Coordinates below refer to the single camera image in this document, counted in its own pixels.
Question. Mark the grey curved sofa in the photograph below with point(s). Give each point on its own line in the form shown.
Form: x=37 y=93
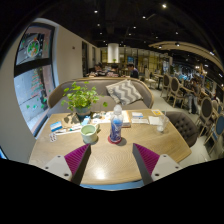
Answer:
x=100 y=91

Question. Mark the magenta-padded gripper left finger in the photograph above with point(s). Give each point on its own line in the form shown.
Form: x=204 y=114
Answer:
x=74 y=160

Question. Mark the potted green leafy plant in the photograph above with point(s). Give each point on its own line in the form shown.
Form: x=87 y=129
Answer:
x=81 y=98

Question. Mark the blue and white card box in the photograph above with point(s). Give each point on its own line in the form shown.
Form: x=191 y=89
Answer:
x=56 y=126

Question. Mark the stack of books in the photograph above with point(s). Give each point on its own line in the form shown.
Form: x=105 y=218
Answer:
x=125 y=119

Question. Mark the group of ceiling spotlights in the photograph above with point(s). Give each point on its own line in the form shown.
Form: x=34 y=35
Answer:
x=156 y=23

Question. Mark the clear plastic water bottle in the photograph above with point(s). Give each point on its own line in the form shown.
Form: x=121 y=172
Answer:
x=116 y=127

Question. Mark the group of beige dining chairs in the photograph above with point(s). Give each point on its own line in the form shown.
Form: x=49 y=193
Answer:
x=196 y=103

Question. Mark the white booklet with blue print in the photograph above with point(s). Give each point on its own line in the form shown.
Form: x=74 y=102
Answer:
x=138 y=117

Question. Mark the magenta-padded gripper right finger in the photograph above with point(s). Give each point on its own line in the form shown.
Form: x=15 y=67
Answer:
x=150 y=162

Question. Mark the white paper napkin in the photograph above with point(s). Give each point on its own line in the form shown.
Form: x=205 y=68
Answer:
x=154 y=120

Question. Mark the dark grey tufted armchair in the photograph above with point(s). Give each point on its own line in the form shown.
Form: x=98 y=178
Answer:
x=182 y=126

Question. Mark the white round column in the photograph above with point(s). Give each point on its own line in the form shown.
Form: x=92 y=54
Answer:
x=113 y=52

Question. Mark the pale green ceramic mug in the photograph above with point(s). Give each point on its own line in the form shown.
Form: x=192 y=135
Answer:
x=88 y=133

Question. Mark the flat round red coaster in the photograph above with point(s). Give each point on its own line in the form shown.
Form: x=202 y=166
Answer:
x=111 y=141

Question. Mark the person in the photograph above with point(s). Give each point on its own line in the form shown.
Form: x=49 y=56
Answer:
x=192 y=96
x=113 y=71
x=96 y=70
x=133 y=70

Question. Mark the clear drinking glass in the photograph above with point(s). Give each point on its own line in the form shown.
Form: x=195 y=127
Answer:
x=162 y=122

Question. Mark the grey zigzag patterned cushion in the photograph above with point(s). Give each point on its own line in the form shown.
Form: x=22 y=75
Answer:
x=124 y=92

